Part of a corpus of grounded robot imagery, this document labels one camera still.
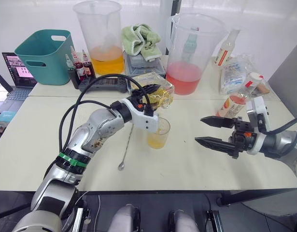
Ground brown wooden piece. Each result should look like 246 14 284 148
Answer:
255 83 270 94

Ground long metal bar spoon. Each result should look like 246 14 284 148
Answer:
117 123 135 171

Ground teal plastic bin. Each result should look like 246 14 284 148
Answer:
14 29 72 86

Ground white bottle cap red tape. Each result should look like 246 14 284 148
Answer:
248 72 265 86

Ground pink juice plastic bottle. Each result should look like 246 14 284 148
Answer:
215 78 260 118

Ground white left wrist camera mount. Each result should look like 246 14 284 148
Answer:
121 97 161 131

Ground clear pitcher orange liquid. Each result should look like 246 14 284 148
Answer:
72 0 127 76

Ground black table frame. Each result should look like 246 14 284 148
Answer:
217 188 297 206

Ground small dark green dye bottle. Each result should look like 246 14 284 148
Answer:
65 54 80 89

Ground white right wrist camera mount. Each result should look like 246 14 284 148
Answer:
245 96 271 156

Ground grey plastic box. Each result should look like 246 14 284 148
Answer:
125 52 167 78

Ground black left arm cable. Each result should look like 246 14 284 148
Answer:
59 73 154 152

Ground black electronic device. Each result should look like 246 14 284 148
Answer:
78 77 128 94

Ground thin white cable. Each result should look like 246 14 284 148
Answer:
74 190 102 224

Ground small teal box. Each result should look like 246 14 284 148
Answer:
0 110 15 129

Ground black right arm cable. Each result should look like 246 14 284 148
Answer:
258 113 297 136

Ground pale green bottle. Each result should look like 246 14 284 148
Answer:
181 26 200 64

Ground open dark laptop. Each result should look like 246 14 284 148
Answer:
0 52 38 114

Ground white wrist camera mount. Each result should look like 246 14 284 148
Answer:
245 96 271 156
121 97 161 131

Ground small red dye bottle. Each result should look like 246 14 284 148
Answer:
70 45 87 82
81 49 96 78

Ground plastic bag blue print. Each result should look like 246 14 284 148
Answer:
219 54 271 95

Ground grey rounded shape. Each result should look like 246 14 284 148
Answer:
168 209 199 232
107 203 141 232

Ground square clear glass bottle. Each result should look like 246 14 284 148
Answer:
130 73 175 110

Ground green towel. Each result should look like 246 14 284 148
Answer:
121 23 162 63

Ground ribbed clear drinking glass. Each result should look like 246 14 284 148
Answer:
147 117 171 149

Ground clear bottle red label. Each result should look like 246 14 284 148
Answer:
213 28 241 69

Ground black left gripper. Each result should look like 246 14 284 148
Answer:
130 84 161 110

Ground clear pitcher pink liquid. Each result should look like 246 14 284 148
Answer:
165 13 228 96

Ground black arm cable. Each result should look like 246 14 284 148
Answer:
59 73 154 152
258 113 297 136

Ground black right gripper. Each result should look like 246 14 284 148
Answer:
194 116 258 160

